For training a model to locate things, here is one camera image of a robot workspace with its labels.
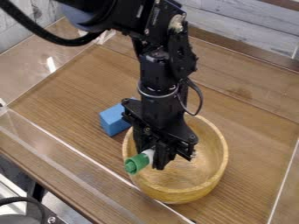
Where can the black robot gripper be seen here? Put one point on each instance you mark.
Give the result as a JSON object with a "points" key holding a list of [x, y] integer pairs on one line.
{"points": [[160, 129]]}

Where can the green white marker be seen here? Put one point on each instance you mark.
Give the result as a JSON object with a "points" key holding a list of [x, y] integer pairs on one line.
{"points": [[138, 162]]}

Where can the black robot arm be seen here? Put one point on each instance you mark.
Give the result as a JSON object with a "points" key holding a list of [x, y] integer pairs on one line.
{"points": [[156, 26]]}

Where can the brown wooden bowl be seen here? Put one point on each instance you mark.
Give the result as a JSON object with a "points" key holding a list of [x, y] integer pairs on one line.
{"points": [[186, 181]]}

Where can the blue foam block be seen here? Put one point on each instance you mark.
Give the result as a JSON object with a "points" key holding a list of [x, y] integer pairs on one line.
{"points": [[111, 120]]}

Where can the black metal stand base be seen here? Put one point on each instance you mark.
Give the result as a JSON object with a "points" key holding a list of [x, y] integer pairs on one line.
{"points": [[34, 216]]}

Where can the clear acrylic triangle bracket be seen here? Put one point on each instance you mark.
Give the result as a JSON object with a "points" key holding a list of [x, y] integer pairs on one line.
{"points": [[98, 38]]}

